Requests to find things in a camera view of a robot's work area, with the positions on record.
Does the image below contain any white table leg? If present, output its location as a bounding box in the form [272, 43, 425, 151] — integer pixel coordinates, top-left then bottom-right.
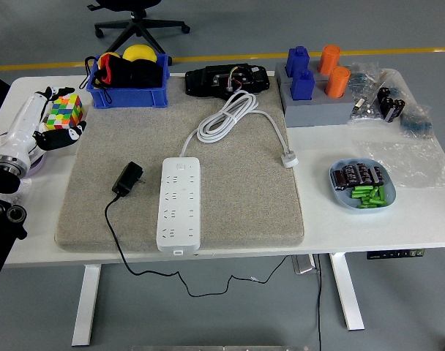
[329, 252, 365, 332]
[71, 265, 101, 347]

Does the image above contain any blue plastic bin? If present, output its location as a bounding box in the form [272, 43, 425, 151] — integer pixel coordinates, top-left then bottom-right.
[87, 53, 171, 110]

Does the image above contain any orange cylinder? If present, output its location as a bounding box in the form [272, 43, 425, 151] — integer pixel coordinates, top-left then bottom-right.
[324, 65, 351, 98]
[317, 44, 341, 75]

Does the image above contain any black electronic device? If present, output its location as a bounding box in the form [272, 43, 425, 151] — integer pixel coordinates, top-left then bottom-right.
[184, 62, 271, 99]

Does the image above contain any black capacitor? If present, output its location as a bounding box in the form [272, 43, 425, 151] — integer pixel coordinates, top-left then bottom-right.
[355, 163, 372, 184]
[334, 170, 350, 191]
[342, 164, 359, 184]
[368, 166, 386, 186]

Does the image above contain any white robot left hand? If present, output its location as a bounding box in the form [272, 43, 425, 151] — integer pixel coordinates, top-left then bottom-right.
[0, 86, 88, 170]

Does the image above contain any large yellow ball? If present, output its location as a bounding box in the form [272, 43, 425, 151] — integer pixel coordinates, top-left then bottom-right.
[121, 44, 157, 65]

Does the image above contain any small yellow ball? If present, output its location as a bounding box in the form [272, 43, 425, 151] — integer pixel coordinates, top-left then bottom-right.
[97, 53, 121, 69]

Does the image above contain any clear bag of blue resistors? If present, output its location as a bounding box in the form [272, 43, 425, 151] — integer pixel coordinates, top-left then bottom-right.
[345, 61, 381, 92]

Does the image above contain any blue block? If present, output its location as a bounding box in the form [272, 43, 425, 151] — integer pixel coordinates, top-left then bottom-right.
[290, 69, 315, 102]
[285, 45, 310, 78]

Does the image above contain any black power adapter with cord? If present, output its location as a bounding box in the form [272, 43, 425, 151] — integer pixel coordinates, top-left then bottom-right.
[104, 161, 286, 298]

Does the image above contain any black pouch with red lining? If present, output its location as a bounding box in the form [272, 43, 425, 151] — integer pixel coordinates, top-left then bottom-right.
[83, 56, 165, 103]

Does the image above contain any clear bag of metal parts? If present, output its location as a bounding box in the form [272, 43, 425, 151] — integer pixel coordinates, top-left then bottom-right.
[348, 89, 384, 125]

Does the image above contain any light blue tray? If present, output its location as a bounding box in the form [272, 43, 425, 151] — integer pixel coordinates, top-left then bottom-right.
[329, 157, 397, 214]

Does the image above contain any white power strip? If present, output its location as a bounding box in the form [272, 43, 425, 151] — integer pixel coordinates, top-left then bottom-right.
[155, 156, 202, 254]

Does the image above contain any black table control panel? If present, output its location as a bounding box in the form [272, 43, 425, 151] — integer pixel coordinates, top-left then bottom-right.
[367, 248, 427, 260]

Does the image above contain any metal box under table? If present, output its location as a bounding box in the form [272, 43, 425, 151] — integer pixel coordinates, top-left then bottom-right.
[291, 254, 321, 274]

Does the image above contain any thin black hanging cable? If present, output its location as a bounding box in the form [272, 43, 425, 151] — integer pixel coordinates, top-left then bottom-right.
[315, 254, 323, 351]

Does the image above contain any black office chair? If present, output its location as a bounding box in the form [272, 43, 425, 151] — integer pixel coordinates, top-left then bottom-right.
[86, 0, 191, 56]

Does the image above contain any clear bag of blue parts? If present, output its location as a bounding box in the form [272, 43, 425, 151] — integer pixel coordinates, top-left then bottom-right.
[397, 104, 435, 140]

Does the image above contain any white power cable with plug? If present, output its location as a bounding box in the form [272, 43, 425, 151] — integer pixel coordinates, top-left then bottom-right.
[179, 90, 300, 169]

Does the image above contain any grey block holder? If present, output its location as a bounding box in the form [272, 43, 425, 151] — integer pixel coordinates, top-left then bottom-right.
[274, 60, 355, 87]
[283, 82, 356, 128]

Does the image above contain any colourful puzzle cube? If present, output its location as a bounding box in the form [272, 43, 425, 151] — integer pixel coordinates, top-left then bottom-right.
[44, 94, 85, 130]

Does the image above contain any large empty clear plastic bag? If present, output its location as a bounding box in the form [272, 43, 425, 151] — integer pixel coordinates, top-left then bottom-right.
[357, 140, 445, 189]

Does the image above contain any grey-brown mat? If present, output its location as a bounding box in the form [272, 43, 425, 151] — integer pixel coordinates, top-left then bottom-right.
[53, 75, 306, 255]

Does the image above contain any clear bag of black capacitors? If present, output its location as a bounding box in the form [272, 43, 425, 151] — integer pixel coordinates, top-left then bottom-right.
[372, 69, 408, 124]

